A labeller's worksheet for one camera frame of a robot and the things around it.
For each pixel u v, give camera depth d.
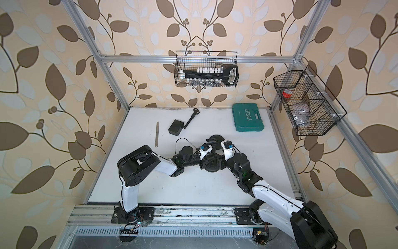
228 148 0.69
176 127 1.05
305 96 0.80
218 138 1.02
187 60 0.91
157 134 1.05
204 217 0.75
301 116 0.73
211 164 0.90
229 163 0.73
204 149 0.77
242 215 0.74
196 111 1.18
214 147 0.79
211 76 0.85
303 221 0.40
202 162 0.79
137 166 0.53
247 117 1.09
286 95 0.89
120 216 0.74
